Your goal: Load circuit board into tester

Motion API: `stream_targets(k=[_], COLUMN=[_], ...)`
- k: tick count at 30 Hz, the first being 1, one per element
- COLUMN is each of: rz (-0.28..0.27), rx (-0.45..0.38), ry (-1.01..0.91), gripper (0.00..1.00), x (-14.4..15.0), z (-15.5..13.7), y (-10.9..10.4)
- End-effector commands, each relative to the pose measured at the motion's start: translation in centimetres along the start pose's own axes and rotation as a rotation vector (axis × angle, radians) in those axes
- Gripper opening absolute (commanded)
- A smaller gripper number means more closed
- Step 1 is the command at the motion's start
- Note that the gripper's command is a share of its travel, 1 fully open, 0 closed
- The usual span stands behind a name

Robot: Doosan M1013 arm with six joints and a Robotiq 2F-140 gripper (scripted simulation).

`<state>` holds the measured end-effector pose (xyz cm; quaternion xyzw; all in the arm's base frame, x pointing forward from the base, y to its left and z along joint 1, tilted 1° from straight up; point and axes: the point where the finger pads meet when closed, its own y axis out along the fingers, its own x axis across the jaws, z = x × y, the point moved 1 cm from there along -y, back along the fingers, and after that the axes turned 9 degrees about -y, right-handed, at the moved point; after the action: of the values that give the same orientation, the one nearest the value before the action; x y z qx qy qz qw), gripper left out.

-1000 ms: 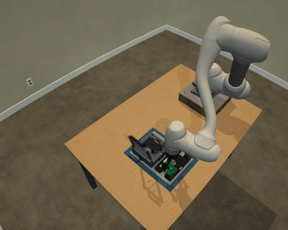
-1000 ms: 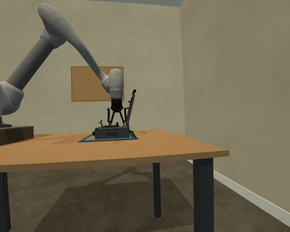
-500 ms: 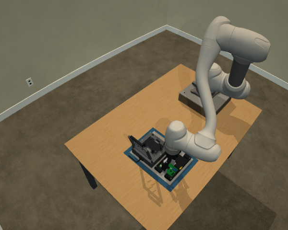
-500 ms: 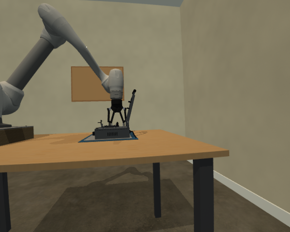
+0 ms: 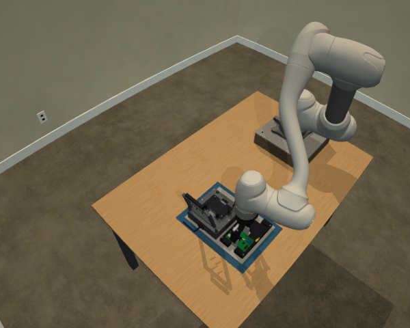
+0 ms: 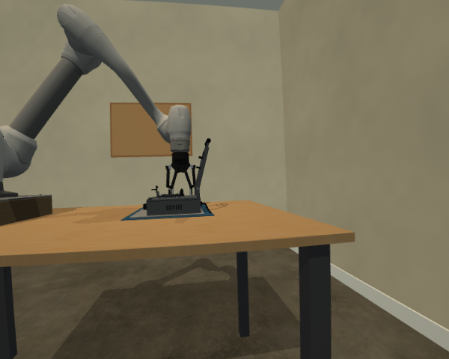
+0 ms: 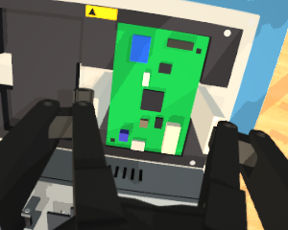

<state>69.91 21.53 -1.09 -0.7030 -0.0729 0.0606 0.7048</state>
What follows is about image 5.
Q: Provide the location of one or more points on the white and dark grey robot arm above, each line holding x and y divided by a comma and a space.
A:
351, 65

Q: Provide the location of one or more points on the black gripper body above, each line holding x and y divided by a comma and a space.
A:
241, 222

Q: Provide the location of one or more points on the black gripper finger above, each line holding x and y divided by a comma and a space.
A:
235, 233
246, 229

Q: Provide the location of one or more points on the green circuit board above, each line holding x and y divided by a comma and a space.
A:
244, 241

